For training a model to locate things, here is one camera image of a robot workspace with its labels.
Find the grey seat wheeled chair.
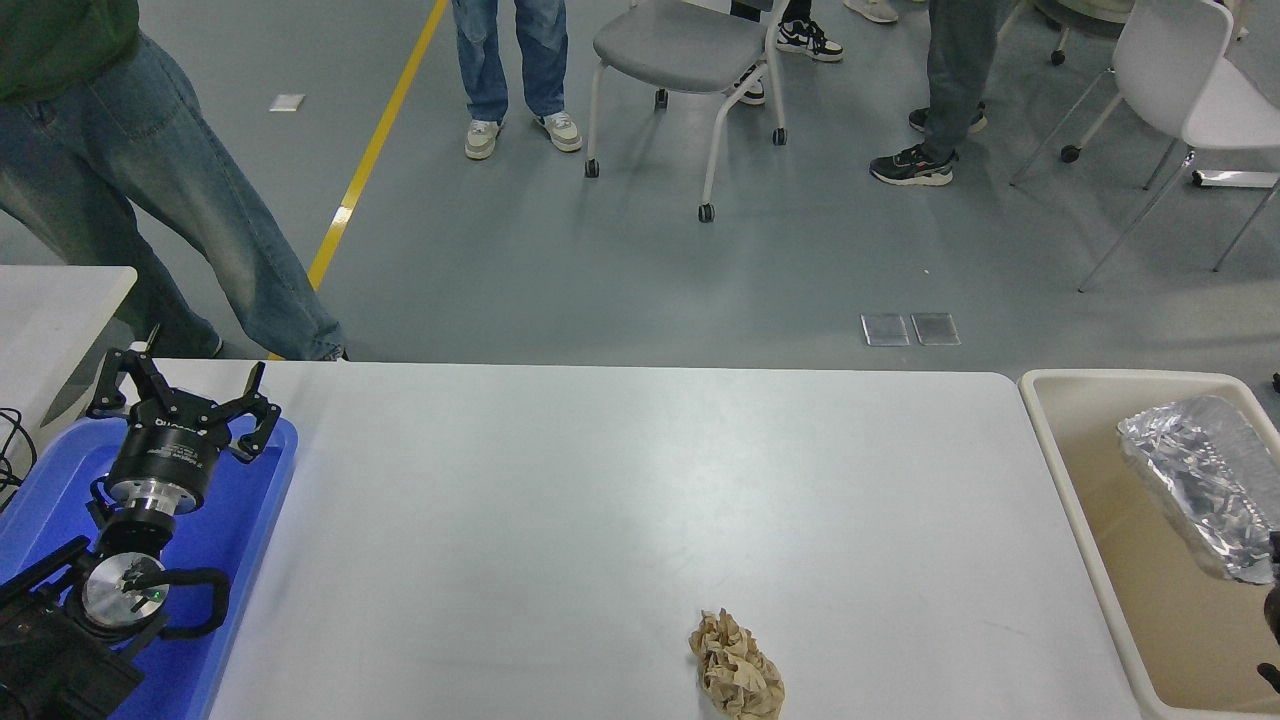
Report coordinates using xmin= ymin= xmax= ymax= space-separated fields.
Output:
xmin=583 ymin=0 xmax=791 ymax=223

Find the white side table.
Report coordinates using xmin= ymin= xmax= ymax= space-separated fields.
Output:
xmin=0 ymin=265 xmax=138 ymax=451

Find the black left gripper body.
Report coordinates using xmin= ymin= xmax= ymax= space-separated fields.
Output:
xmin=105 ymin=402 xmax=235 ymax=495

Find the tan paper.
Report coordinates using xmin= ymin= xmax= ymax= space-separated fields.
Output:
xmin=688 ymin=608 xmax=786 ymax=720

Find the wheeled office chair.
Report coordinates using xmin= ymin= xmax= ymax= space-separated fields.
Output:
xmin=1000 ymin=0 xmax=1136 ymax=67

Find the black cable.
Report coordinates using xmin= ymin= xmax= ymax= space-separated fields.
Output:
xmin=0 ymin=407 xmax=38 ymax=511

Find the blue plastic tray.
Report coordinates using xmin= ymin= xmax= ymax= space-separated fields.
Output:
xmin=0 ymin=415 xmax=299 ymax=720

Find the foil tray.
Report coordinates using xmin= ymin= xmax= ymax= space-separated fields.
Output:
xmin=1118 ymin=394 xmax=1280 ymax=586

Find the white plastic chair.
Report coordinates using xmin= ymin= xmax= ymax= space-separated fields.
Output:
xmin=1010 ymin=0 xmax=1280 ymax=293

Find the large pale plastic bin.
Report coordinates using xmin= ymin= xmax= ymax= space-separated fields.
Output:
xmin=1018 ymin=368 xmax=1280 ymax=720

